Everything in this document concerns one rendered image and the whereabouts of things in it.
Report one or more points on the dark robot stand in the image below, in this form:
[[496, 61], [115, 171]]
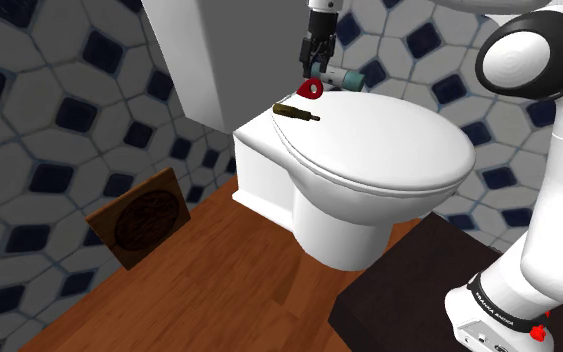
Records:
[[408, 297]]

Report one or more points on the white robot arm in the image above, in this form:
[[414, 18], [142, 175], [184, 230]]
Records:
[[549, 161]]

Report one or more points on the brown carved wooden board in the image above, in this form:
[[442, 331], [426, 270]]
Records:
[[139, 218]]

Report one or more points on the white toilet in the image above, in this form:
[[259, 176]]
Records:
[[359, 161]]

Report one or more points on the olive brown stick tool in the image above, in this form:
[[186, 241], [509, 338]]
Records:
[[294, 112]]

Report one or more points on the teal and white cylinder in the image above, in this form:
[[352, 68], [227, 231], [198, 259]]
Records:
[[343, 77]]

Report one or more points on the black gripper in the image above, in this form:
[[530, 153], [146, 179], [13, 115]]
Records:
[[321, 30]]

